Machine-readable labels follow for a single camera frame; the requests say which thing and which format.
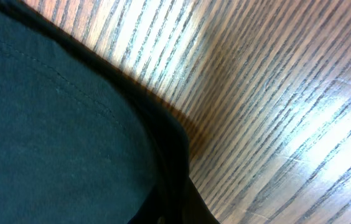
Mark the black t-shirt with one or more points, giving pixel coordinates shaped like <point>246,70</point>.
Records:
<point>78,142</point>

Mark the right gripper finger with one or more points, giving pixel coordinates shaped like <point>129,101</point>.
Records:
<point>197,208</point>

